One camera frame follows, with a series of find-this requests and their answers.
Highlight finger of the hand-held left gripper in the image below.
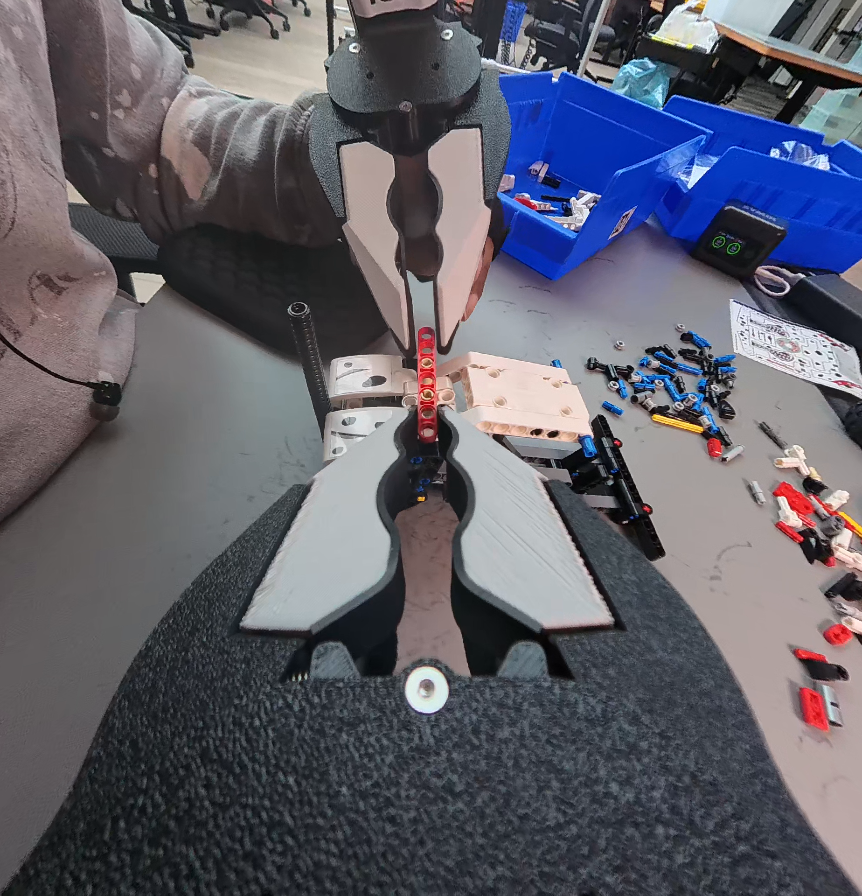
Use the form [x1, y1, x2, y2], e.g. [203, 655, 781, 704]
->
[339, 142, 414, 353]
[426, 128, 494, 354]

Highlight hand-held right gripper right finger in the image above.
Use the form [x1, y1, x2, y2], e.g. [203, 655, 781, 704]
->
[438, 409, 615, 676]

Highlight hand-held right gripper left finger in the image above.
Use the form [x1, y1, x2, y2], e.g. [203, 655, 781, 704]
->
[241, 409, 412, 676]

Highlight red perforated toy beam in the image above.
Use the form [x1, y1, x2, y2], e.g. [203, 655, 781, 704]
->
[416, 327, 439, 442]

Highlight toy truck chassis model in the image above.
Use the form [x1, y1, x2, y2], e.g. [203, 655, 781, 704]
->
[286, 301, 666, 561]

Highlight person's left forearm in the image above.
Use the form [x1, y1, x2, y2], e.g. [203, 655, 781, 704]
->
[56, 70, 344, 249]

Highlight grey desk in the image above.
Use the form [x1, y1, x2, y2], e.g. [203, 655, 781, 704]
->
[0, 224, 862, 896]

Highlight blue storage bin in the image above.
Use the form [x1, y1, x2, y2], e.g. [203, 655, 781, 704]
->
[662, 94, 862, 184]
[497, 70, 713, 281]
[656, 143, 862, 275]

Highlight small heap mixed toy parts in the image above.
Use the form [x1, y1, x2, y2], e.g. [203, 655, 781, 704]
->
[500, 160, 603, 232]

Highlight black office chair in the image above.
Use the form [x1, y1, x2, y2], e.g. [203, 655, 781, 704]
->
[207, 0, 313, 39]
[123, 0, 222, 70]

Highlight teal plastic bag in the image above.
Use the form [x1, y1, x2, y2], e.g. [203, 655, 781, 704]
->
[609, 57, 673, 109]

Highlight pile of blue black pins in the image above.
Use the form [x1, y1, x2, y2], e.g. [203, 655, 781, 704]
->
[586, 323, 740, 438]

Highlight pile of red white pieces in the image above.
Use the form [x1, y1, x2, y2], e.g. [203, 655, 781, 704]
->
[746, 420, 862, 655]

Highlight black device green icons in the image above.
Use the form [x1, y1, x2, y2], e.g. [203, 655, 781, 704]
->
[690, 199, 789, 266]

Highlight white plastic bag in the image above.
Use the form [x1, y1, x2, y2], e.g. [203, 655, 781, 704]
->
[651, 0, 722, 53]

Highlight black red small piece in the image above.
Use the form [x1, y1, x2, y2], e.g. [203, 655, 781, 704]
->
[793, 647, 850, 683]

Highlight printed sticker sheet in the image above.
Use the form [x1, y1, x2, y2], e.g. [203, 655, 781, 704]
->
[728, 300, 862, 400]

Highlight person in grey splattered hoodie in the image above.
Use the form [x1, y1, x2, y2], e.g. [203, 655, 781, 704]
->
[0, 0, 194, 539]

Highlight clear plastic bag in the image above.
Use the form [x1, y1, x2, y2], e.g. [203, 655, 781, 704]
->
[770, 140, 831, 172]

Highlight wooden top background table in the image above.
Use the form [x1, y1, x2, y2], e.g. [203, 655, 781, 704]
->
[711, 17, 862, 123]

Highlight black clip microphone cable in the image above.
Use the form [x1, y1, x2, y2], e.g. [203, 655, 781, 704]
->
[0, 308, 123, 421]

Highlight white coiled cable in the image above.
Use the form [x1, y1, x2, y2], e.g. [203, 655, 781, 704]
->
[751, 265, 810, 298]

